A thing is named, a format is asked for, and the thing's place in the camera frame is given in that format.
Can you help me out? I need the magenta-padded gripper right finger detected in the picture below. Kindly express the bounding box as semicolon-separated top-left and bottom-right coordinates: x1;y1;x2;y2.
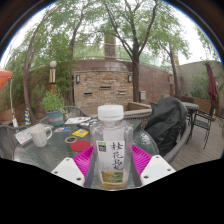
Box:
129;144;177;188

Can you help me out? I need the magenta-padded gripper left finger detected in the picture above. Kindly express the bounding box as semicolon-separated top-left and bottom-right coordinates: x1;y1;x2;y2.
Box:
50;145;97;189

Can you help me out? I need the clear white-capped drink bottle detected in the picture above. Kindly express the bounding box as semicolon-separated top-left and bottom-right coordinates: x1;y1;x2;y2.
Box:
89;104;134;191

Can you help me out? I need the flat round red coaster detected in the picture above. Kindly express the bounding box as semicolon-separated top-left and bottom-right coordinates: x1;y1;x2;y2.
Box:
70;139;92;153

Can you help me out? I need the brown tape roll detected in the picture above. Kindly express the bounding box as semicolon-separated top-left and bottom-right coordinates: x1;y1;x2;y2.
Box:
64;135;78;144

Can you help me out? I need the yellow card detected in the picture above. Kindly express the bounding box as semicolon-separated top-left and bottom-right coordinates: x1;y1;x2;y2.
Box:
72;128;90;138

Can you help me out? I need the small colourful sticker card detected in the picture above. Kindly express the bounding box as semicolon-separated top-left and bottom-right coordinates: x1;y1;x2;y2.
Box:
53;126;72;133

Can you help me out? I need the black backpack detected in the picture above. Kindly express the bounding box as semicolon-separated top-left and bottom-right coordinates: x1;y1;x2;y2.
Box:
144;96;188;157

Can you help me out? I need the white printed booklet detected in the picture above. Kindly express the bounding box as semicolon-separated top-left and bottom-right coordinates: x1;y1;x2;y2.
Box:
64;116;92;126

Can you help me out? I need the white ribbed mug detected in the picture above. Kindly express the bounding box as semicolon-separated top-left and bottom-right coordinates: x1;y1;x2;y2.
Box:
28;123;54;148

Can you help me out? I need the green plant in blue pot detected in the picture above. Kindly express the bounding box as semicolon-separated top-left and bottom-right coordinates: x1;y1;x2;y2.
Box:
40;87;67;127

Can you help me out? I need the yellow and blue striped cone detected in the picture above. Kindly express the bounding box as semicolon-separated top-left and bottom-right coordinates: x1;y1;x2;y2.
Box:
24;107;32;126

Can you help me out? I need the black metal chair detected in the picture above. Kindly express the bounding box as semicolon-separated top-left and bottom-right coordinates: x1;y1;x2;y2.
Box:
191;104;217;149

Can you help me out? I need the black metal table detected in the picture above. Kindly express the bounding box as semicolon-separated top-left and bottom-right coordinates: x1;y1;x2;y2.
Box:
181;101;201;116

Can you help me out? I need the tree with dark forked trunk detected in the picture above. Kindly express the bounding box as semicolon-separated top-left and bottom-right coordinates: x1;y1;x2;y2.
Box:
96;0;191;104

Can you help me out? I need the white umbrella pole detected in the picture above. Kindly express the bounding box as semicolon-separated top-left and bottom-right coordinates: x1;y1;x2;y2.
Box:
8;78;19;128

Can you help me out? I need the tree with curved trunk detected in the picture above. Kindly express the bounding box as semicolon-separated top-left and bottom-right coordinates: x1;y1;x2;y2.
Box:
6;6;94;126

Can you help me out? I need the dark red closed umbrella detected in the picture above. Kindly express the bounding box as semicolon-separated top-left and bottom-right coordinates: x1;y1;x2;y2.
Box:
204;59;218;108

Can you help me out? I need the orange patio umbrella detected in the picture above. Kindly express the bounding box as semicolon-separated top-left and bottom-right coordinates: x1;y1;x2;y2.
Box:
0;68;14;91

